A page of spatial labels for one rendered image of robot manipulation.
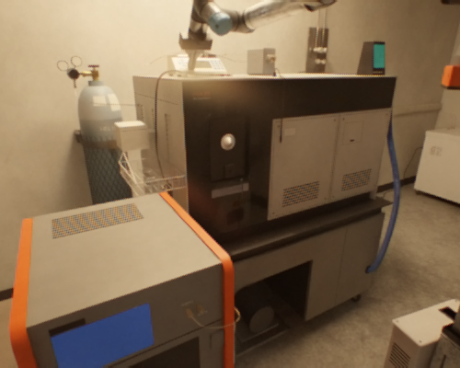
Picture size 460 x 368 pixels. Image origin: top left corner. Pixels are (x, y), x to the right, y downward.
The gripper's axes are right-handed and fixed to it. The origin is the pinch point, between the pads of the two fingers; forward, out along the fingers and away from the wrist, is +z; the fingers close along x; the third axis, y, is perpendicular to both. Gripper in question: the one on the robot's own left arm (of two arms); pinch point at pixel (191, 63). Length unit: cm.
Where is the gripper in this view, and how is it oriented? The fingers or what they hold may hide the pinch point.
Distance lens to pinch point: 145.9
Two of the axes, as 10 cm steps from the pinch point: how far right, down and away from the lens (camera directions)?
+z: -2.5, 5.6, 7.9
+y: -3.4, -8.1, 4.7
